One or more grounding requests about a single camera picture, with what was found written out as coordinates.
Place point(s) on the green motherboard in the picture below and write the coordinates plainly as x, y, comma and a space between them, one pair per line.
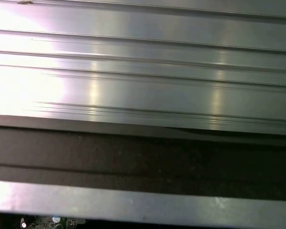
45, 224

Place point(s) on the black PC case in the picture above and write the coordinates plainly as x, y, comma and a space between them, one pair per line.
133, 155

